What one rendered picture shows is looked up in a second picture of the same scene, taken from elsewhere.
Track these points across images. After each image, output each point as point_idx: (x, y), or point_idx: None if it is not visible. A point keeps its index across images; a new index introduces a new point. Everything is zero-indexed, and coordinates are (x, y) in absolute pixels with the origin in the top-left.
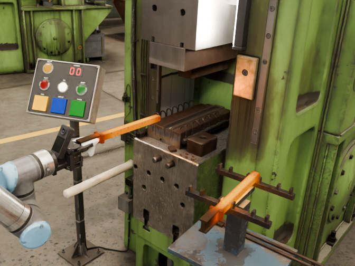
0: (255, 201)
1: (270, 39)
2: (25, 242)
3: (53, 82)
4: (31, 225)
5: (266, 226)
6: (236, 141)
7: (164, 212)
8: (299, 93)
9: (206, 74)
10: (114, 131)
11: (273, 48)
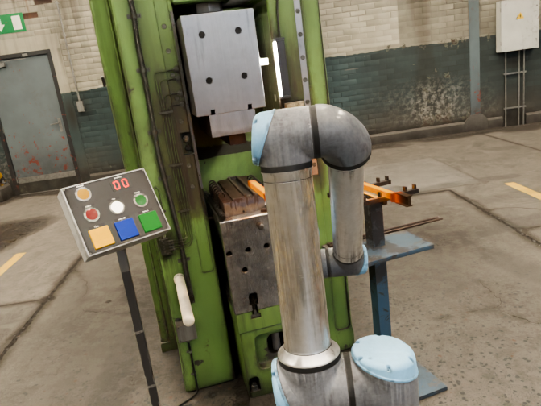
0: (329, 225)
1: (307, 81)
2: (367, 264)
3: (101, 206)
4: (363, 246)
5: (416, 191)
6: None
7: (275, 280)
8: None
9: (200, 155)
10: None
11: (311, 89)
